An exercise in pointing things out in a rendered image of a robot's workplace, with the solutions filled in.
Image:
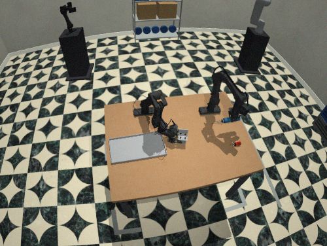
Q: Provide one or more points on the blue electric screwdriver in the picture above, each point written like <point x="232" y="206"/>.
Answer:
<point x="226" y="120"/>

